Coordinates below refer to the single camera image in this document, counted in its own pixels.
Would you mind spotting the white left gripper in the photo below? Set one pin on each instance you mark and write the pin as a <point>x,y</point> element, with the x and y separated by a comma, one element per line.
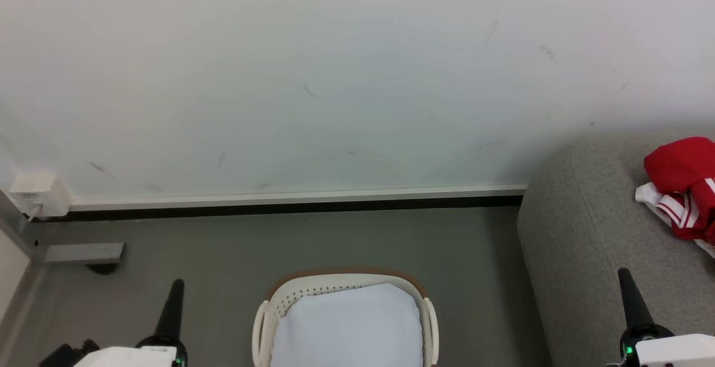
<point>134,357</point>

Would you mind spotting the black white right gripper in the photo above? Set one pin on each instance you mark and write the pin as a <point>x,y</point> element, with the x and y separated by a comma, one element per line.
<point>676,351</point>

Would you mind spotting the red and white jersey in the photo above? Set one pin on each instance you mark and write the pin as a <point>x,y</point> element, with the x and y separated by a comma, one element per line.
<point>678,163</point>

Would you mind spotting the white basket with brown rim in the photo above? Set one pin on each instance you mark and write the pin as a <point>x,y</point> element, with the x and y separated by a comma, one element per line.
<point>290,294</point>

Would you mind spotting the black round foot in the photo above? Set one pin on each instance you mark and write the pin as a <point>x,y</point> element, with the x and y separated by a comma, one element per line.
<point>101,269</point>

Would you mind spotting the grey fabric sofa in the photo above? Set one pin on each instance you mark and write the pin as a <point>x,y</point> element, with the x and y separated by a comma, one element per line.
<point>575,244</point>

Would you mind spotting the white baseboard strip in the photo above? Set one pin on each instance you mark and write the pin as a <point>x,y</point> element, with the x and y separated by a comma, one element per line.
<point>279,196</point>

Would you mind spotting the white cloth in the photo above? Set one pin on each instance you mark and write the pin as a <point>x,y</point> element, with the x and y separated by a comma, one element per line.
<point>346,328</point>

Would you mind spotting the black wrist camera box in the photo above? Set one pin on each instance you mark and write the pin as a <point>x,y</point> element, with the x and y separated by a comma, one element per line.
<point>64,356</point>

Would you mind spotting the white wall socket box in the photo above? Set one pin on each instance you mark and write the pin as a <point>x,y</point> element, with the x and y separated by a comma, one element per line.
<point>39,194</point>

